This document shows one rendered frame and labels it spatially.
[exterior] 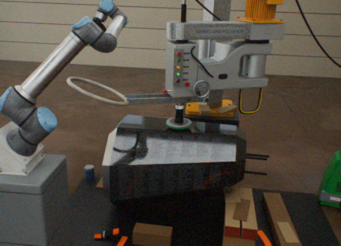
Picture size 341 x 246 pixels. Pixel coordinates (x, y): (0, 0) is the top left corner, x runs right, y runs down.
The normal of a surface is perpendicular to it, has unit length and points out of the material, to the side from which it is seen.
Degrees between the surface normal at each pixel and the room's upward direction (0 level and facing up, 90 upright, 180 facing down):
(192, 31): 90
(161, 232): 0
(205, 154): 45
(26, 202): 90
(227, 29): 90
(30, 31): 90
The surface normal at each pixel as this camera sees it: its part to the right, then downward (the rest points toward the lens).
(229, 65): 0.31, 0.33
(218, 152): -0.04, -0.43
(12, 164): -0.07, 0.34
